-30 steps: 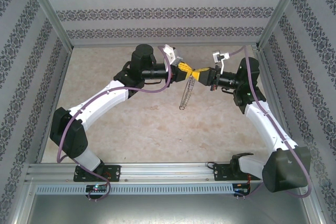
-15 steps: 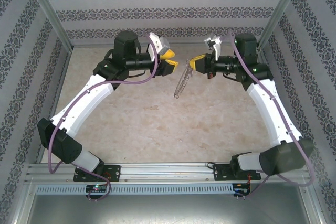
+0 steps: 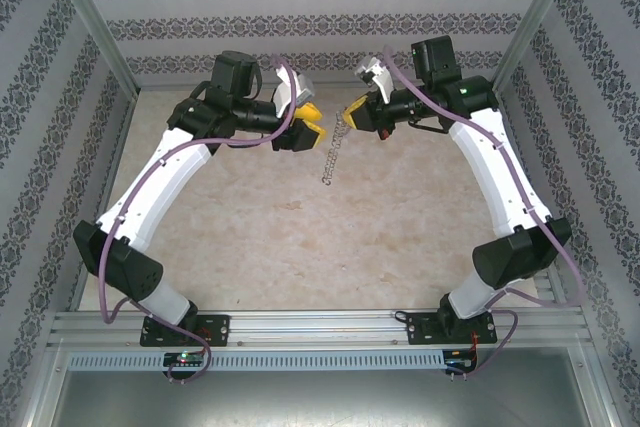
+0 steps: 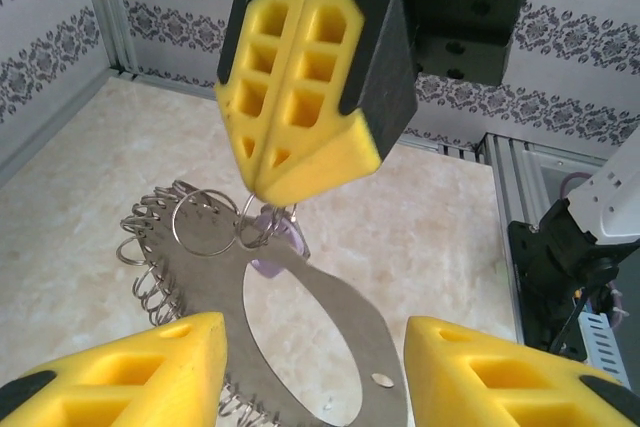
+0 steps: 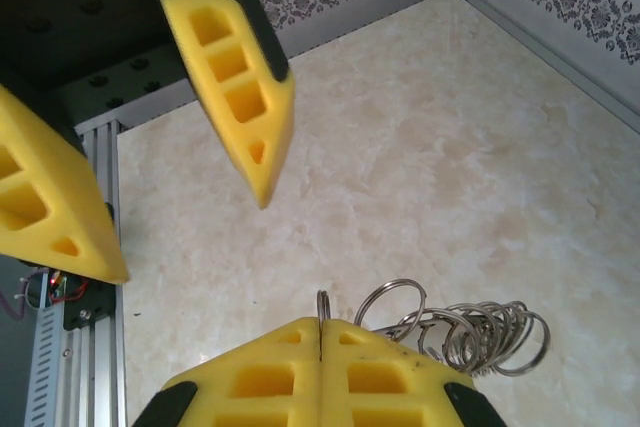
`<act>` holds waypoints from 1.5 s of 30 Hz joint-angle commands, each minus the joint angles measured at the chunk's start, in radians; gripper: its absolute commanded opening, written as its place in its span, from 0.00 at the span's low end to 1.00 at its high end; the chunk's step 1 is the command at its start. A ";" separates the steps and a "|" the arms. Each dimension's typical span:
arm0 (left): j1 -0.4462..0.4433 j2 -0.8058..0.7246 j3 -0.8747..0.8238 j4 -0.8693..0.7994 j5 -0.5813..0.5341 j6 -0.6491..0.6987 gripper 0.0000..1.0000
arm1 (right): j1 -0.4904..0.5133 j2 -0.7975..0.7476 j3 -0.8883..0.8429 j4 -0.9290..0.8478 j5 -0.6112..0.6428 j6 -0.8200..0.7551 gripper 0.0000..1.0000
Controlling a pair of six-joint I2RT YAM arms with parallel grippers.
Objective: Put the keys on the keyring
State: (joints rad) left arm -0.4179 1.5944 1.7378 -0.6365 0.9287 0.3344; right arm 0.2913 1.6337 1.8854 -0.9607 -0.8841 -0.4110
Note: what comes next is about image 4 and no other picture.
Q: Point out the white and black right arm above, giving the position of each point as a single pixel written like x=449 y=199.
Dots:
x=610 y=197

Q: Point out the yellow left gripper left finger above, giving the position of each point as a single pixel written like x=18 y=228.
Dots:
x=200 y=372

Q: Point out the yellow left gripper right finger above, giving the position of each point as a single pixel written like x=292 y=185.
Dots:
x=450 y=377

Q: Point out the aluminium frame post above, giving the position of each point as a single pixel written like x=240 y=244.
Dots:
x=107 y=7

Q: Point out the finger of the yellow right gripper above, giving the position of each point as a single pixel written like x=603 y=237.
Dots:
x=260 y=74
x=385 y=72

